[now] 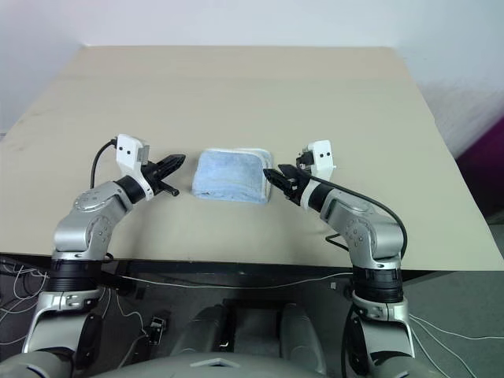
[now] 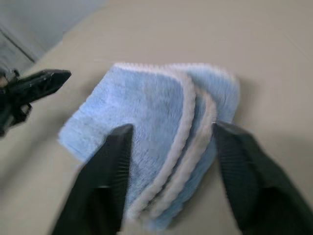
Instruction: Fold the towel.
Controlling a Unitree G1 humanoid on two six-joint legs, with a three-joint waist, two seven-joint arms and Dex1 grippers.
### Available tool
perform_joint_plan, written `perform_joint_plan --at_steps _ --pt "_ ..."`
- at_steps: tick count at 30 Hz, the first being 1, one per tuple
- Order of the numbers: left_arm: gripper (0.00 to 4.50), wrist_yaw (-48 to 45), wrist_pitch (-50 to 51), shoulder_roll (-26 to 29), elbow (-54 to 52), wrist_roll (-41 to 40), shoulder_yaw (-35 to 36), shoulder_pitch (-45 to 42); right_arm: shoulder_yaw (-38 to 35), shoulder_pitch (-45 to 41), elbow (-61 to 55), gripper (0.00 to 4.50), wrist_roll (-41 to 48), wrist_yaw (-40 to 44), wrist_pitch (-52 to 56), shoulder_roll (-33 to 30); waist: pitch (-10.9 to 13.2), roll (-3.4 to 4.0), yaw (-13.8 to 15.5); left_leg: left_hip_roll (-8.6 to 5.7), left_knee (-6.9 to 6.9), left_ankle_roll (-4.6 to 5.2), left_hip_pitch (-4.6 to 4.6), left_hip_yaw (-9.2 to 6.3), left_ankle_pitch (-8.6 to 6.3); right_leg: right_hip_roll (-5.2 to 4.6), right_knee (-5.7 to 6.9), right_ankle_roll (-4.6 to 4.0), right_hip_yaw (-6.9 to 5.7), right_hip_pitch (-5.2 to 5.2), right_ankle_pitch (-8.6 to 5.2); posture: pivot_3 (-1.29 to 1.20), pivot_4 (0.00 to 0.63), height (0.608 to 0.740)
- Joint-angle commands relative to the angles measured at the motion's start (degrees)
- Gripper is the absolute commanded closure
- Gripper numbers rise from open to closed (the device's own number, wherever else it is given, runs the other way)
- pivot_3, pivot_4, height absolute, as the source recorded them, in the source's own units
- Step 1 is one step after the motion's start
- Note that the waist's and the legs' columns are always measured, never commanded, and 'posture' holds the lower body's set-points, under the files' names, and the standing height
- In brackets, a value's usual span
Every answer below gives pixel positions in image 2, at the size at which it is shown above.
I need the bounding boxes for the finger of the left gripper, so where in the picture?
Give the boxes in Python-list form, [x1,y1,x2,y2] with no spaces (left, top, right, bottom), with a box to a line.
[9,69,72,104]

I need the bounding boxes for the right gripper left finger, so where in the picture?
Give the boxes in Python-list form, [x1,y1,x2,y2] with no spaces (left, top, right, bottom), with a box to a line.
[50,123,136,235]

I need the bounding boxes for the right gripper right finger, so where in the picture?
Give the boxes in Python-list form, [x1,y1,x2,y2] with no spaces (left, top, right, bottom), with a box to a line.
[211,121,313,235]

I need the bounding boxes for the light blue towel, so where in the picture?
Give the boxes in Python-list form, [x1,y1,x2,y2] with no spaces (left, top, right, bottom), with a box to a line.
[57,62,242,232]

